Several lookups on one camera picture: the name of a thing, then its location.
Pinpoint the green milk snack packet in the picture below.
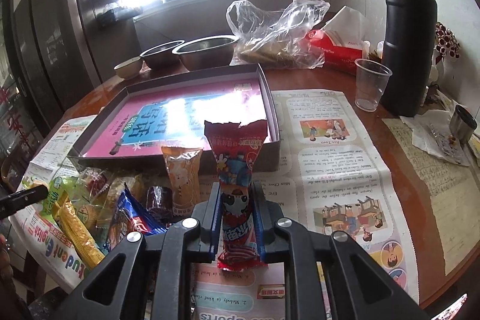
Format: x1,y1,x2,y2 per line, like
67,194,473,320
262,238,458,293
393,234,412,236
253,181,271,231
30,175,90,227

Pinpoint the yellow Alpenliebe candy bar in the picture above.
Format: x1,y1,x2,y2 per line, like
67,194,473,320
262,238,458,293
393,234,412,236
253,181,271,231
52,193,104,270

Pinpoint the orange snack packet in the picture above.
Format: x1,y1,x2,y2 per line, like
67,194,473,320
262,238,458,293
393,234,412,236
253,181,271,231
161,146,203,218

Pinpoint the red panda snack packet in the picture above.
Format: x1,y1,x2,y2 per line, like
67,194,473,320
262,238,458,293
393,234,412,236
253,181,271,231
204,119,268,271

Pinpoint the blue Oreo-style cookie packet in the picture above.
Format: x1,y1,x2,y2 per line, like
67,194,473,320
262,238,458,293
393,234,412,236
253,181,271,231
104,184,168,252

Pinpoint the person's left hand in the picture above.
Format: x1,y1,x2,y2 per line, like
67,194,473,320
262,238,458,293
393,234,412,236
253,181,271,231
0,234,16,292

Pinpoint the dark brown snack packet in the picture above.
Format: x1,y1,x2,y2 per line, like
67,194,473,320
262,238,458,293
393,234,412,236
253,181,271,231
145,186,173,223

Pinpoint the clear pastry packet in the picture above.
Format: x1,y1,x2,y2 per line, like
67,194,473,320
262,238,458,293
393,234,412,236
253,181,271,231
71,167,146,232

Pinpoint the grey tray with pink book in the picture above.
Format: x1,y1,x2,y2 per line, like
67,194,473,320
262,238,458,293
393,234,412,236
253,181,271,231
68,64,281,174

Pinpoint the near steel bowl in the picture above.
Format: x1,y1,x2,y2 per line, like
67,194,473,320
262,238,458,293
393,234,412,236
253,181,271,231
172,35,239,71

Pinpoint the steel bowl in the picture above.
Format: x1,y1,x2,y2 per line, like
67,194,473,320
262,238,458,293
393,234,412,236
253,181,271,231
172,35,239,71
140,40,185,71

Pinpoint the far steel bowl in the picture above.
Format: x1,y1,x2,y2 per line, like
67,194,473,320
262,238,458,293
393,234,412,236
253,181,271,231
140,40,185,71

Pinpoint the small white ceramic bowl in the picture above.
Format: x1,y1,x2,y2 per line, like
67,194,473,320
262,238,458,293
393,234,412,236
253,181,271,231
114,56,143,79

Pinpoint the black refrigerator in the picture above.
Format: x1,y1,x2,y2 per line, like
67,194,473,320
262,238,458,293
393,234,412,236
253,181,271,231
2,0,140,136

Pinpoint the clear plastic cup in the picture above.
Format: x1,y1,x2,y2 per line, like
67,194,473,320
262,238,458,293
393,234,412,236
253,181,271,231
355,58,392,112

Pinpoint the clear plastic bag with food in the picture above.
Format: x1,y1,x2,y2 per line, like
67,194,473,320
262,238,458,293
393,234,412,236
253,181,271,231
225,0,330,69

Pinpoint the crumpled white paper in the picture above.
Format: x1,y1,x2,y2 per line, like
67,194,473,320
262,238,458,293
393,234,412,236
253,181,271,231
400,110,470,166

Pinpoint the red tissue box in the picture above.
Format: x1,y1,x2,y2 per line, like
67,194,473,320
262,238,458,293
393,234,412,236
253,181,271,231
305,6,370,76

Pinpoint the handwritten paper sheet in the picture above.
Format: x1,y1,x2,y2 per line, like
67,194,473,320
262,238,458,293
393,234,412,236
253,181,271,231
383,118,479,274

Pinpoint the small steel thermos cap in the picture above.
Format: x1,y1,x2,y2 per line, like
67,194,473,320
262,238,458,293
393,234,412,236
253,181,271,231
449,105,478,145

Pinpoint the black thermos bottle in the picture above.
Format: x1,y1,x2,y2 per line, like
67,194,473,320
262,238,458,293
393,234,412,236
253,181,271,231
381,0,438,117

